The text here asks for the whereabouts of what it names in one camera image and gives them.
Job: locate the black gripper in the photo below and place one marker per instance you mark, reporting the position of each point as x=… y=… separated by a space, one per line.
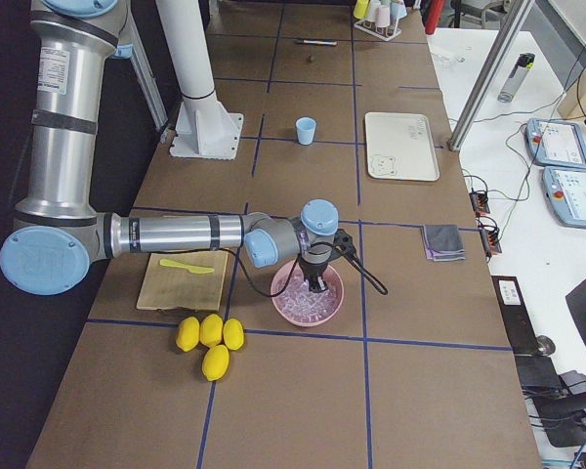
x=314 y=270

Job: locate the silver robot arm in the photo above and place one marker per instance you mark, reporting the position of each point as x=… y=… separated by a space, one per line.
x=58 y=235

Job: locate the clear ice cubes pile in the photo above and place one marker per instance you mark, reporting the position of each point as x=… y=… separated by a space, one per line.
x=301 y=305

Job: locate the light blue cup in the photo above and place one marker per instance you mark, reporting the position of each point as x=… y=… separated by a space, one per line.
x=305 y=130

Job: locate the white cup rack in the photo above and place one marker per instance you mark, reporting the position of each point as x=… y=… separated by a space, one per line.
x=385 y=33

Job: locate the pink cup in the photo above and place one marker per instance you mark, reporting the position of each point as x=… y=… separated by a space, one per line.
x=383 y=16

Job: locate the pink bowl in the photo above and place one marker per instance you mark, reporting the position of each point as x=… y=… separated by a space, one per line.
x=285 y=273

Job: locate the yellow lemon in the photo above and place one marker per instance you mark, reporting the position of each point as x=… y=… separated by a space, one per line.
x=233 y=334
x=188 y=334
x=211 y=331
x=216 y=362

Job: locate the grey folded cloth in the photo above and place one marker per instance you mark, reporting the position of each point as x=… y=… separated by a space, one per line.
x=443 y=243

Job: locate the wooden cutting board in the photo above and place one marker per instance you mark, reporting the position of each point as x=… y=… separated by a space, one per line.
x=183 y=283

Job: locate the yellow plastic knife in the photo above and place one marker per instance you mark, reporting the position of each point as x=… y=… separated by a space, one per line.
x=196 y=270

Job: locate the cream bear tray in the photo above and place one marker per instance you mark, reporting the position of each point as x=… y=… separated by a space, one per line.
x=400 y=147

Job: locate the black orange connector block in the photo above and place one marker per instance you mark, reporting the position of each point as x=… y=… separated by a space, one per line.
x=490 y=240
x=479 y=201

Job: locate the black power strip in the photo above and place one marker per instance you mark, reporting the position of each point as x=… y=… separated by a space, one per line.
x=508 y=293

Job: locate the steel muddler black tip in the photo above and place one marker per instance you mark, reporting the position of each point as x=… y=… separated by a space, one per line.
x=316 y=42

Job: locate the blue teach pendant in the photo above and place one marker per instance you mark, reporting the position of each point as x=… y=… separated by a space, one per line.
x=565 y=189
x=554 y=142

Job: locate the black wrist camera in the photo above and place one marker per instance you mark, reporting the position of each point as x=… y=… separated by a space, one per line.
x=344 y=244

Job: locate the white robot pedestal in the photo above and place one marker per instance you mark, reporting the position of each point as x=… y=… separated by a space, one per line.
x=204 y=128

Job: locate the aluminium frame post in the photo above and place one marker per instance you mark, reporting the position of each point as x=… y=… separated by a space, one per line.
x=495 y=58

